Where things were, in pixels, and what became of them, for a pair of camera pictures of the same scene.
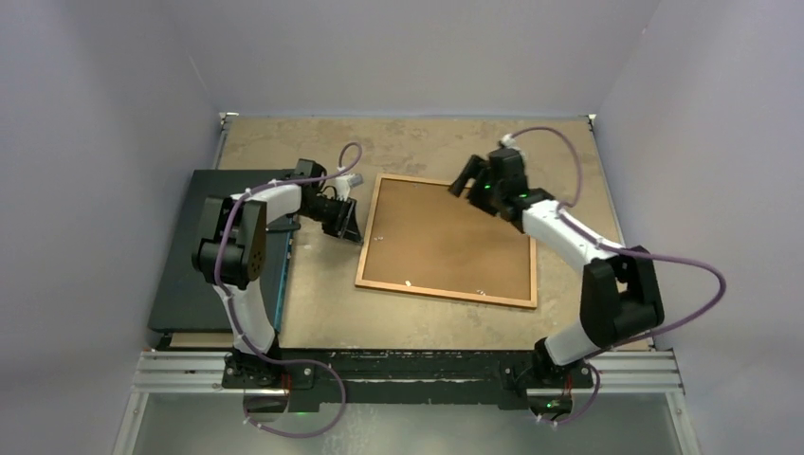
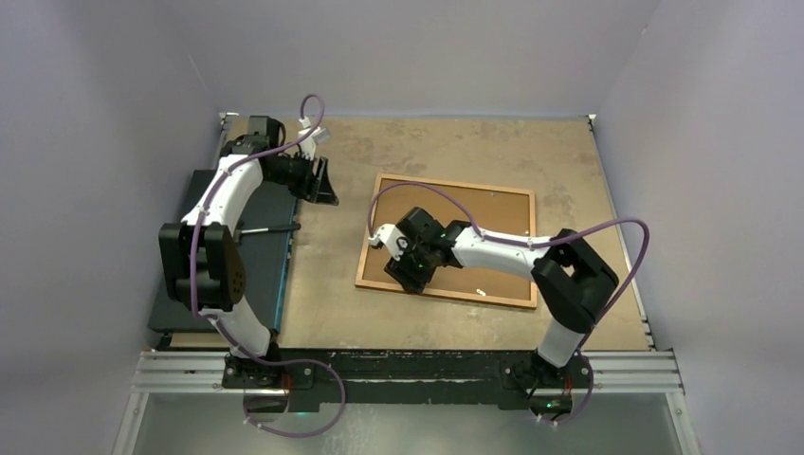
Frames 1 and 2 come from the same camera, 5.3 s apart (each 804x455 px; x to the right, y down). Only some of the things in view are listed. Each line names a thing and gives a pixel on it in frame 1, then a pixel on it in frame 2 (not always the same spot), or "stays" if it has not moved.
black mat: (188, 301) stays
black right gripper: (475, 195) → (412, 282)
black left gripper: (350, 229) → (323, 193)
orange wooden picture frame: (368, 234) stays
